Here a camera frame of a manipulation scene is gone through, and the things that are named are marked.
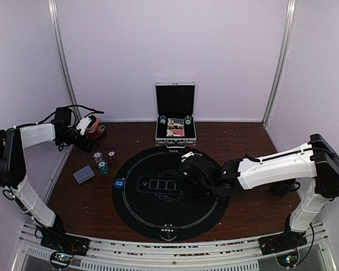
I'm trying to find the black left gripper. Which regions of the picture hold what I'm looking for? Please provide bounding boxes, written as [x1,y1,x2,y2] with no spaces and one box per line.
[58,128,98,153]

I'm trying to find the blue white 10 chip stack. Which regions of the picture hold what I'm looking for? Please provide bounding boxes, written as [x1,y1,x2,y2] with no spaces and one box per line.
[93,151,103,164]

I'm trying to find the clear round dealer button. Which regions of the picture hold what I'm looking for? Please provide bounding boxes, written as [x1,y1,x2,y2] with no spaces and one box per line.
[160,224,177,241]

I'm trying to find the blue small blind button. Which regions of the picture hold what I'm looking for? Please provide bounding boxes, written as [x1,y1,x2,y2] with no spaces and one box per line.
[113,178,125,189]

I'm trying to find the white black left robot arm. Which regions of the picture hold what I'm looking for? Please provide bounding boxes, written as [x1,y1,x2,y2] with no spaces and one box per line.
[0,104,100,251]

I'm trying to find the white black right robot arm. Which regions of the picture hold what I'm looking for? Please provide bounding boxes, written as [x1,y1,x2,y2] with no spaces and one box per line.
[179,134,339,250]

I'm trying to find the red white patterned bowl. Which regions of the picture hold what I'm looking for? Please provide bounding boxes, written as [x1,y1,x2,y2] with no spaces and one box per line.
[86,119,99,133]

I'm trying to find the red floral plate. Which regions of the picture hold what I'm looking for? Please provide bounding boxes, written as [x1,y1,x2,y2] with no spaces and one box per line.
[87,123,106,139]

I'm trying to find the grey blue card deck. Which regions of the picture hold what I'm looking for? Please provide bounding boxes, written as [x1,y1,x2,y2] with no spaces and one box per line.
[73,165,95,184]

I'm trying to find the green blue chip stack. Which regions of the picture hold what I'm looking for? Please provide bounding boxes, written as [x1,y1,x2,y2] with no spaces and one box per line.
[97,161,110,175]

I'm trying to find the orange black 100 chip stack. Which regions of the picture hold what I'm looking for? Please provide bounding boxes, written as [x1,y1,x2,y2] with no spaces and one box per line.
[107,151,116,163]

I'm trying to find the round black poker mat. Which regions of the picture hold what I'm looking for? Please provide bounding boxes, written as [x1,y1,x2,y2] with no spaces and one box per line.
[112,146,229,242]

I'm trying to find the red card box in case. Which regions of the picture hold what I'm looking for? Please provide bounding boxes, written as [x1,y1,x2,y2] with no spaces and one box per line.
[167,129,185,137]

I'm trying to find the aluminium poker case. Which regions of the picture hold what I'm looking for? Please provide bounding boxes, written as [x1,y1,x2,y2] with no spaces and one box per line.
[155,82,197,147]

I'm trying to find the right chip stack in case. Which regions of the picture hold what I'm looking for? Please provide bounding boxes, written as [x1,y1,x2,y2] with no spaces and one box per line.
[184,116,192,125]

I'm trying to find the chip stack in case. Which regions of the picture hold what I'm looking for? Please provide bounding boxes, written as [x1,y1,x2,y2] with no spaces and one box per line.
[184,116,192,125]
[159,115,167,125]

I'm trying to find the blue card box in case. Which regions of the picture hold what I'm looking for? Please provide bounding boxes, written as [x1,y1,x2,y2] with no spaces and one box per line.
[167,118,184,129]

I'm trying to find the left chip stack in case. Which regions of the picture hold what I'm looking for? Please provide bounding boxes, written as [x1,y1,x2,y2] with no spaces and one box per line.
[159,115,167,125]

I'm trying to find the dark blue mug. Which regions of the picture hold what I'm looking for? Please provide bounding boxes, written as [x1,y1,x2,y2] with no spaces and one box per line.
[271,179,300,196]

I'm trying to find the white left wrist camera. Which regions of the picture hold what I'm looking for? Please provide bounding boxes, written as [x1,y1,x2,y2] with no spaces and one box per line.
[76,115,97,136]

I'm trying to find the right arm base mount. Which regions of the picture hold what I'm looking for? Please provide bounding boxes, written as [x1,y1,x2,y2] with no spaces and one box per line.
[258,225,307,255]

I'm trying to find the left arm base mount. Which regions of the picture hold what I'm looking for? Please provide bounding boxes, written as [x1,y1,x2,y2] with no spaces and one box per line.
[34,216,90,256]

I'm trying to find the aluminium front rail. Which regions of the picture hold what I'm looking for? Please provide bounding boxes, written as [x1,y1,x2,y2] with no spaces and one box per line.
[16,222,331,271]

